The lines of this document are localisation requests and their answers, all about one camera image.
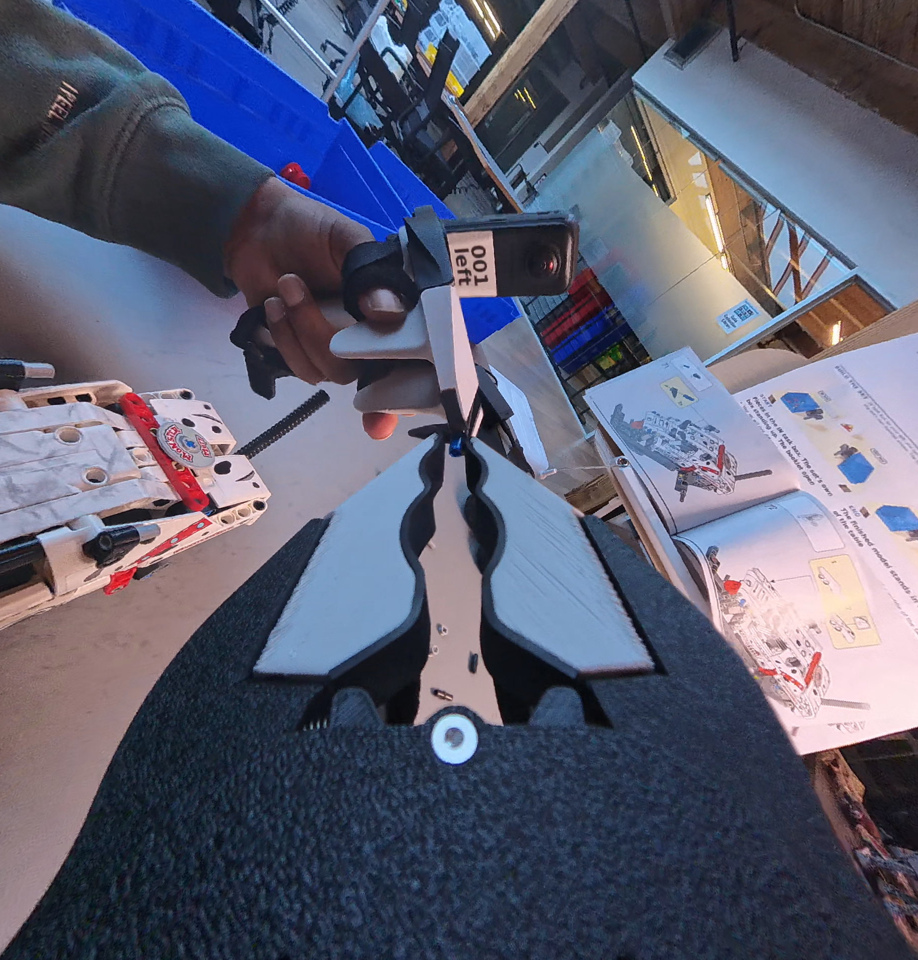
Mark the wooden pillar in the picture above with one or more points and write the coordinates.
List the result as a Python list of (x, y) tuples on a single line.
[(519, 53)]

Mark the stacked red and blue crates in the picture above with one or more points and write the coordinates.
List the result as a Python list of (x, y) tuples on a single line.
[(579, 323)]

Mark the person's left hand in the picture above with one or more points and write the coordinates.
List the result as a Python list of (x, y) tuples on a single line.
[(294, 255)]

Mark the white lego vehicle model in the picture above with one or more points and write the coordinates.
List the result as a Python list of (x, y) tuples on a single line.
[(84, 480)]

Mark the lego instruction booklet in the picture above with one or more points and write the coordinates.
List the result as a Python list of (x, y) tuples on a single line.
[(729, 570)]

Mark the blue lego pin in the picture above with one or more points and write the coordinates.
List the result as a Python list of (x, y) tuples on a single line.
[(456, 446)]

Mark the person's left forearm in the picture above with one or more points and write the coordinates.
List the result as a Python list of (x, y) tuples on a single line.
[(84, 120)]

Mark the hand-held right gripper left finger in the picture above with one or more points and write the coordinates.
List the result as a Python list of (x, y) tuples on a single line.
[(339, 600)]

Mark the red lego wheel rim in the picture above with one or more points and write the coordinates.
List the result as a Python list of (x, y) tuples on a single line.
[(294, 173)]

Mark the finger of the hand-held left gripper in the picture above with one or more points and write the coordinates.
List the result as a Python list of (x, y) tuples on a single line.
[(447, 345), (494, 402)]

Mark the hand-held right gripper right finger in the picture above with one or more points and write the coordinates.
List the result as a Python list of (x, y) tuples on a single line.
[(564, 593)]

